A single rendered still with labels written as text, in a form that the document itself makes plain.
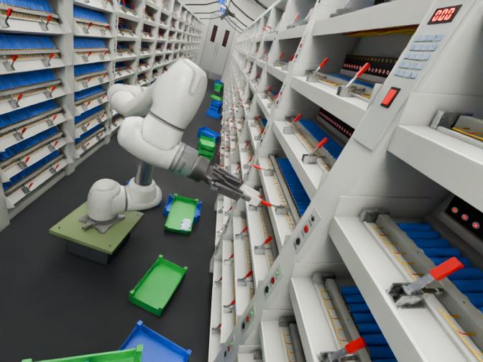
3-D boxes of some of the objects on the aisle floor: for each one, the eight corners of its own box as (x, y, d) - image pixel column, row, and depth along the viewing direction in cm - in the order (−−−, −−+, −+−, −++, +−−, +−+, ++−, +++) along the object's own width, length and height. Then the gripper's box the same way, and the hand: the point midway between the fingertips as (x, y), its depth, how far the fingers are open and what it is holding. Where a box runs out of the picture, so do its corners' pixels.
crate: (162, 215, 192) (164, 207, 188) (167, 200, 209) (169, 194, 205) (198, 223, 198) (200, 215, 194) (200, 208, 215) (202, 202, 212)
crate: (159, 317, 125) (162, 309, 122) (127, 300, 127) (129, 291, 123) (185, 275, 152) (187, 267, 148) (158, 261, 153) (160, 253, 149)
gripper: (190, 163, 75) (249, 194, 83) (182, 189, 62) (254, 223, 69) (201, 145, 72) (261, 179, 80) (195, 168, 59) (269, 206, 66)
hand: (249, 195), depth 74 cm, fingers open, 3 cm apart
